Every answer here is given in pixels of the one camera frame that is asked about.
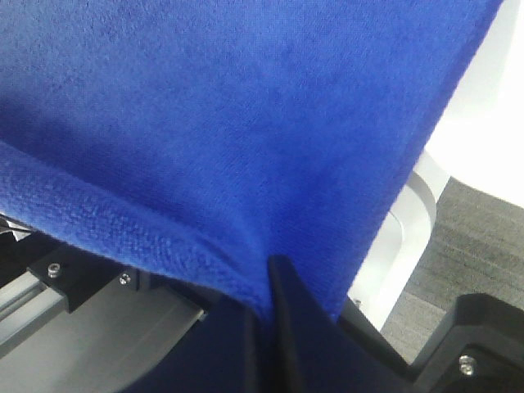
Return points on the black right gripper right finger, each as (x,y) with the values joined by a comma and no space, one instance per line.
(318,354)

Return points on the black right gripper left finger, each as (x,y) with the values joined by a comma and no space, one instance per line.
(224,353)

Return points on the white table leg frame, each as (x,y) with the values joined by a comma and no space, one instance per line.
(399,243)

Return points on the blue microfibre towel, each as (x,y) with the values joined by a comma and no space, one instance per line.
(195,139)

